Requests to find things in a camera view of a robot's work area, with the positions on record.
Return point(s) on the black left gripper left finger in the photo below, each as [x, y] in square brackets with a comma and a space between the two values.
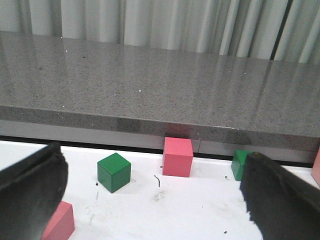
[30, 192]

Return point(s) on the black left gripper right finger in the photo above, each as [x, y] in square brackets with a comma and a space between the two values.
[282, 205]

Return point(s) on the pink cube near front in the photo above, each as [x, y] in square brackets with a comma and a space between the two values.
[62, 223]

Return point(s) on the pink plastic bin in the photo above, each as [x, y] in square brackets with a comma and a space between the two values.
[315, 172]

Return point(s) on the green cube near bin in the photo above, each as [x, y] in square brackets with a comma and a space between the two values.
[238, 163]

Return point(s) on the green cube left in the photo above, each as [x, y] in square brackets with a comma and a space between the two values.
[114, 172]

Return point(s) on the grey stone counter ledge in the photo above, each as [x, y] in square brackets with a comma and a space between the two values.
[80, 91]

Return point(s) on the pink cube by ledge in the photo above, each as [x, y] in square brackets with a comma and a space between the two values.
[177, 157]

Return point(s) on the grey curtain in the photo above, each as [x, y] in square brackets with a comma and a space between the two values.
[281, 30]

